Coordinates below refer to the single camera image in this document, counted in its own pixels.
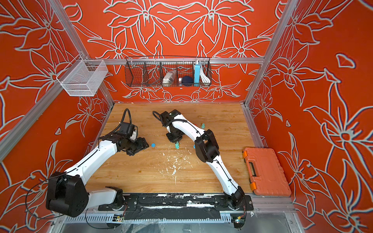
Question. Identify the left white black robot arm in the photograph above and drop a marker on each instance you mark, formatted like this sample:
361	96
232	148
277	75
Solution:
67	193

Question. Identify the dark blue ball in basket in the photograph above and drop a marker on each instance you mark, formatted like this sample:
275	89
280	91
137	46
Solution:
187	81

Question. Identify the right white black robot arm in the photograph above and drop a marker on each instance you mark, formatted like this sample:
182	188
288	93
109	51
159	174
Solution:
207	150

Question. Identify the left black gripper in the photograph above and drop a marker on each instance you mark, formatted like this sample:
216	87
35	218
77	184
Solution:
142	145

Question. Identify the orange plastic tool case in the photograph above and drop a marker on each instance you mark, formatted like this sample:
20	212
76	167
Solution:
266	175

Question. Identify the silver pouch in basket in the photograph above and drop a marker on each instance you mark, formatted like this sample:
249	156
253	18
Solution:
169	78

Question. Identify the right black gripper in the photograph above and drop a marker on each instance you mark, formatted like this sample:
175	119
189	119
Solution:
173	140

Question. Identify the light blue box in basket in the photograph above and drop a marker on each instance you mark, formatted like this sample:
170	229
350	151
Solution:
197	70

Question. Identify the black wire wall basket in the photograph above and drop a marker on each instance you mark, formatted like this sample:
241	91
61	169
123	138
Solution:
168	71

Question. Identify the clear plastic wall bin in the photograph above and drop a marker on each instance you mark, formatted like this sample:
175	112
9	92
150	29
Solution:
83	78

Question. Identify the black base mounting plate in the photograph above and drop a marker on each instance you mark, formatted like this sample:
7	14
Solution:
180	207

